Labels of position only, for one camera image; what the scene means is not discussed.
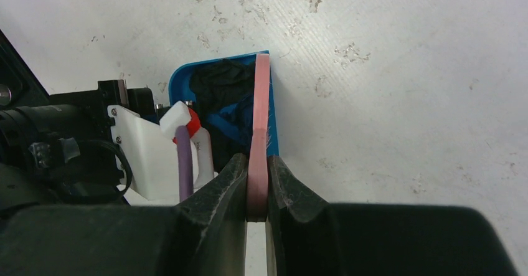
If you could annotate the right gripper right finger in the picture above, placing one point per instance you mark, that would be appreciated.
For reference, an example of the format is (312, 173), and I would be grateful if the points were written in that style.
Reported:
(306, 235)

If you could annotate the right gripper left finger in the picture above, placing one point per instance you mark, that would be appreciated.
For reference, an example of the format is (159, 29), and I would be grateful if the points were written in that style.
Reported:
(203, 235)

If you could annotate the pink hand brush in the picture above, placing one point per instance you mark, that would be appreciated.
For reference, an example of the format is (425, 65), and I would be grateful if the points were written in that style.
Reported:
(257, 179)

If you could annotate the black paper scrap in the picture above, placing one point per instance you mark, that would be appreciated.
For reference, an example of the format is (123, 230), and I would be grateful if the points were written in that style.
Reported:
(215, 86)

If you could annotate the blue plastic dustpan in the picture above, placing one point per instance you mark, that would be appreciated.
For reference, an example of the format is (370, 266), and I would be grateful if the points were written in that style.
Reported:
(178, 90)

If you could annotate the dark blue scrap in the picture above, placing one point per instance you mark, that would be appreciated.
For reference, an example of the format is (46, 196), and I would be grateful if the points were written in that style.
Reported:
(235, 121)

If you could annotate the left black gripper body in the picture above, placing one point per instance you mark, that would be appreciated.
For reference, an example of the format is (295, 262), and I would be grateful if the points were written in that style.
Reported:
(58, 149)

